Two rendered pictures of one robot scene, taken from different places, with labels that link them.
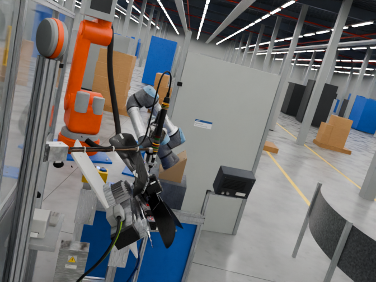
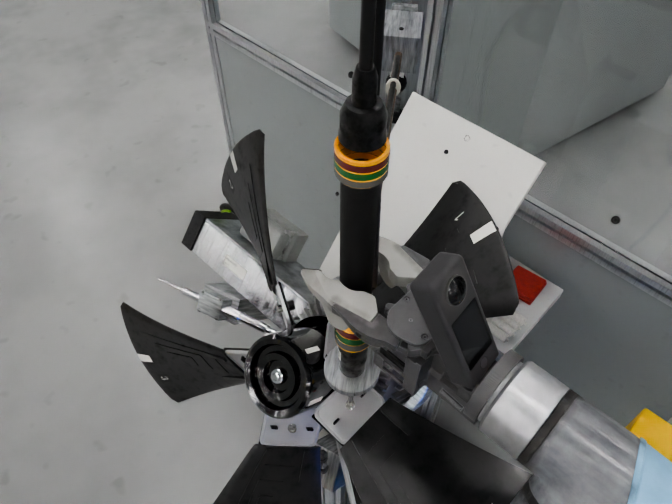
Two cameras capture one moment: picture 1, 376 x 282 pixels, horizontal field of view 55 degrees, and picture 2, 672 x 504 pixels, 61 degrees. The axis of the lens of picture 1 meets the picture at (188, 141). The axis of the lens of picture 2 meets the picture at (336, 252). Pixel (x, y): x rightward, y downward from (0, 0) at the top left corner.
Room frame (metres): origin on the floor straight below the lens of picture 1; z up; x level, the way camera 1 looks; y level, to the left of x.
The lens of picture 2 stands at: (2.32, -0.02, 1.95)
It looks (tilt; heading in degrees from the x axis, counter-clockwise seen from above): 51 degrees down; 149
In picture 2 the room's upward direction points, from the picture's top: straight up
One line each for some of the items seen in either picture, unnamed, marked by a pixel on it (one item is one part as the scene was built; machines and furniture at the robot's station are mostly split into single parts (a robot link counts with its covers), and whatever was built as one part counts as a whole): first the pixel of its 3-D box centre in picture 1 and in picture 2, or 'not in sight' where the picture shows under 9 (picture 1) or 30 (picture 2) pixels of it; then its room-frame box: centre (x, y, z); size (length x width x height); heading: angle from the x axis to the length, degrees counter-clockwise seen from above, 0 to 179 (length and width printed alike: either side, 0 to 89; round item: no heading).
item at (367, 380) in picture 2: (151, 155); (353, 344); (2.03, 0.18, 1.35); 0.09 x 0.07 x 0.10; 140
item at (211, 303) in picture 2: (146, 225); (214, 304); (1.70, 0.10, 1.08); 0.07 x 0.04 x 0.06; 25
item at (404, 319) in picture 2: (155, 130); (443, 352); (2.14, 0.21, 1.48); 0.12 x 0.08 x 0.09; 15
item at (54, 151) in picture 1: (53, 151); (400, 39); (1.56, 0.58, 1.39); 0.10 x 0.07 x 0.08; 140
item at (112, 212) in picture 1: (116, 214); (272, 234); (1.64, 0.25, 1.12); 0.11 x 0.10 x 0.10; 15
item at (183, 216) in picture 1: (145, 211); not in sight; (2.41, 0.17, 0.82); 0.90 x 0.04 x 0.08; 105
